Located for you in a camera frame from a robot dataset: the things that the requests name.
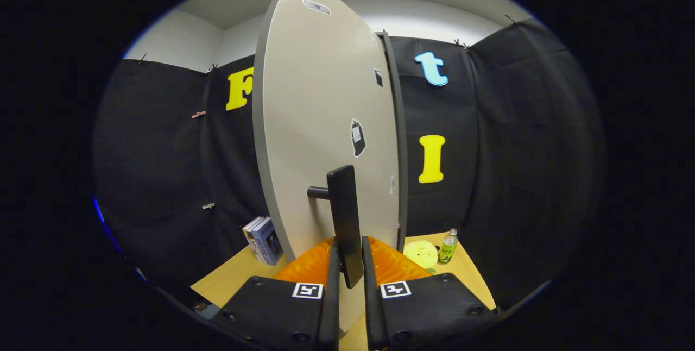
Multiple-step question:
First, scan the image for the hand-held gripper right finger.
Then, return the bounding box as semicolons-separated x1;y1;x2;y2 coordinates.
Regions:
361;236;497;351

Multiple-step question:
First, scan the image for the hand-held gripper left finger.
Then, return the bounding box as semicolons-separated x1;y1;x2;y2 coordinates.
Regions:
212;237;342;351

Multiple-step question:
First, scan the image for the beige shoe cabinet door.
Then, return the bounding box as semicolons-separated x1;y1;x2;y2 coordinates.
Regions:
252;0;402;336

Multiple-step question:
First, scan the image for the yellow plush toy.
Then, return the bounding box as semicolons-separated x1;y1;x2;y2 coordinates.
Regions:
403;240;439;273

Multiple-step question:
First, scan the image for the blue book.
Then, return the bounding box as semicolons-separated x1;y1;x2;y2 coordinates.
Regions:
251;217;284;266

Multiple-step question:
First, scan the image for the green drink bottle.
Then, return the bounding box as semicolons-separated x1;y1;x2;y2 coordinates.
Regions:
438;229;458;265

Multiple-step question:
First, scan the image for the white spine book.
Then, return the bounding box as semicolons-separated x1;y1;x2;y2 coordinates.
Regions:
242;216;266;262

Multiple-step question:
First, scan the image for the black backdrop cloth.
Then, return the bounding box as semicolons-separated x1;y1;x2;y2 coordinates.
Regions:
92;17;606;308

